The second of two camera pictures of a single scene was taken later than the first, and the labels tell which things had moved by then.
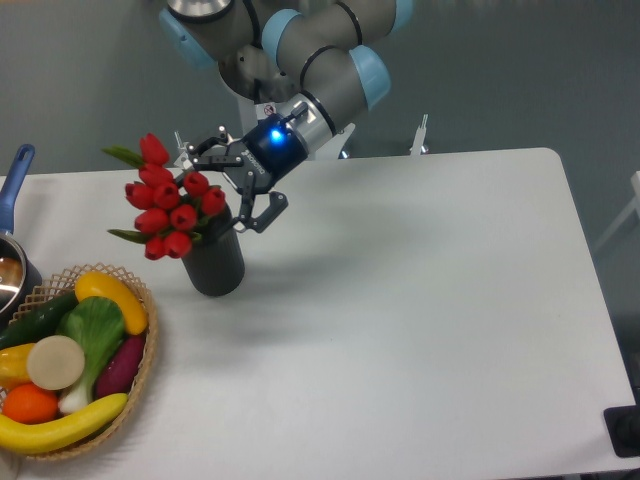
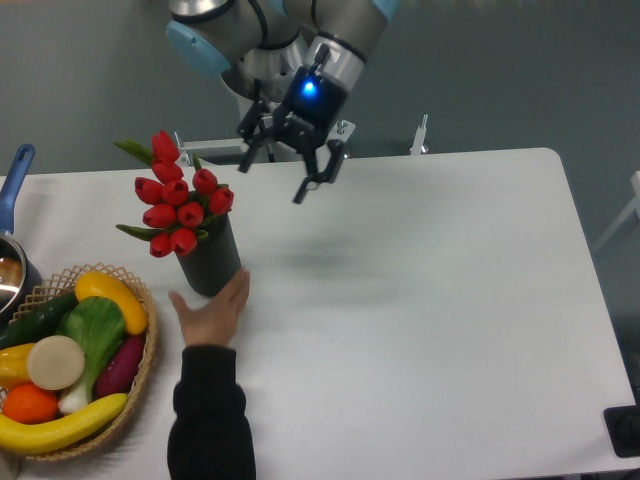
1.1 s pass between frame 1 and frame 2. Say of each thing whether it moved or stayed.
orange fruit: stayed
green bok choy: stayed
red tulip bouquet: moved
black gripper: moved
